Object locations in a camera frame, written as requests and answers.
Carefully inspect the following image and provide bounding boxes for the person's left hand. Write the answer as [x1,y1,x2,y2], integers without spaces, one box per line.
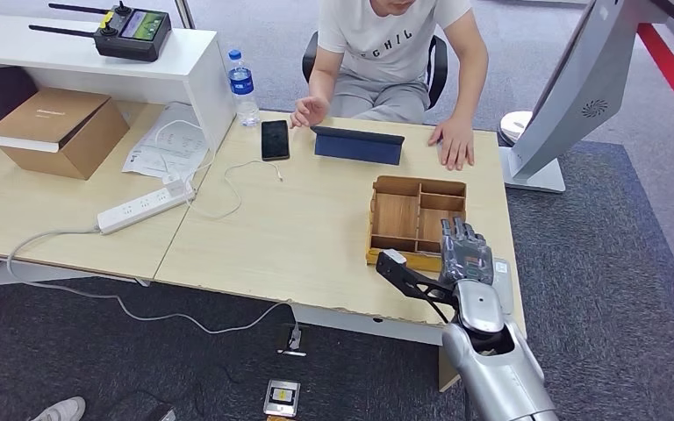
[427,116,477,173]

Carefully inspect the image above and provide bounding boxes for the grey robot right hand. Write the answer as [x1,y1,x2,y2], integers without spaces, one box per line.
[438,216,496,286]

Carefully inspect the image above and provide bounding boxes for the person's right hand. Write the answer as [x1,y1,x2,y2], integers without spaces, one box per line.
[289,94,333,129]

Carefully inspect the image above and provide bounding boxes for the clear film on right hand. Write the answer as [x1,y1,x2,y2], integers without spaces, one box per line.
[441,238,495,284]

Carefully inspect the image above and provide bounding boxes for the grey card reader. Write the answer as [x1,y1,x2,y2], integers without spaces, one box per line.
[491,258,515,317]

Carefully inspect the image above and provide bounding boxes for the person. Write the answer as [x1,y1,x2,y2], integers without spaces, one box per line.
[289,0,490,173]

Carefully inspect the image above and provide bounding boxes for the black smartphone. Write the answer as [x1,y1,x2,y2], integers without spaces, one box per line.
[260,119,291,162]

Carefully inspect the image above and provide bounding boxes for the round white floor device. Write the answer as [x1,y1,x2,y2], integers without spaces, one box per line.
[498,110,536,146]

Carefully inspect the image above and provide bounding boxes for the dark blue tablet case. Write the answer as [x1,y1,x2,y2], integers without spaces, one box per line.
[311,125,406,168]

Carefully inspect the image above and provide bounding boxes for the black office chair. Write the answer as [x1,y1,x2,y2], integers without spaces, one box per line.
[302,32,449,111]

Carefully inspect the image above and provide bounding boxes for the clear water bottle blue label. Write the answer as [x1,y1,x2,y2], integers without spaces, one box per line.
[227,49,261,128]

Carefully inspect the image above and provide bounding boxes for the wooden compartment organizer box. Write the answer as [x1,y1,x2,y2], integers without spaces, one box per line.
[364,175,469,273]

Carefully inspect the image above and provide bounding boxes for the wooden desk leg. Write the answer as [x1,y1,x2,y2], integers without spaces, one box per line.
[437,346,465,391]

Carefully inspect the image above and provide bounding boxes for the grey kiosk screen stand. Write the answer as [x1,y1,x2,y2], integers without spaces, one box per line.
[499,0,674,195]

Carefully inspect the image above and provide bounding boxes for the printed white paper sheet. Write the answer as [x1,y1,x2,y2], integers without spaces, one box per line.
[121,101,211,182]

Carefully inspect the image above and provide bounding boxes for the white charger plug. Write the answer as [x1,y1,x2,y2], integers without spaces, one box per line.
[163,176,196,197]

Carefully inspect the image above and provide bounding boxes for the metal pole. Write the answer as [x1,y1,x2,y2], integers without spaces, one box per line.
[175,0,198,30]

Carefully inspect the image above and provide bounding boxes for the floor socket with plug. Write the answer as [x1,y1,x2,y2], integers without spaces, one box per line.
[276,324,309,359]

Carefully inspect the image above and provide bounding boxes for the white power strip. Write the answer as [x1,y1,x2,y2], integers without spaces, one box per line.
[97,182,197,235]

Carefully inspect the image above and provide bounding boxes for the black remote controller with antennas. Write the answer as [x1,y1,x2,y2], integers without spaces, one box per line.
[28,1,174,63]

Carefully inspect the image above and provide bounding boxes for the white desk shelf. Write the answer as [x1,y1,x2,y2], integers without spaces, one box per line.
[0,12,238,151]

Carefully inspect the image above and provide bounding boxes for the brown cardboard box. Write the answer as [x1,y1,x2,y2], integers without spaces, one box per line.
[0,87,131,182]

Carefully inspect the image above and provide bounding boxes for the white desk support panel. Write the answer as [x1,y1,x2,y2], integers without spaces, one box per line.
[0,261,152,289]

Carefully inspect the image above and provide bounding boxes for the white shoe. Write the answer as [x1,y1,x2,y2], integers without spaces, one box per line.
[28,396,88,421]

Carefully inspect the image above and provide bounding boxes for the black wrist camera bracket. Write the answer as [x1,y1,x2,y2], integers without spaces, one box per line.
[375,253,462,307]

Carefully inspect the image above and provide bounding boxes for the thin white charging cable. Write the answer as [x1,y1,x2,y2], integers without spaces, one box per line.
[152,118,284,221]

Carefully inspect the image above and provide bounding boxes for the grey power strip cable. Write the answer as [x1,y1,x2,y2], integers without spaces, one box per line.
[6,226,304,337]

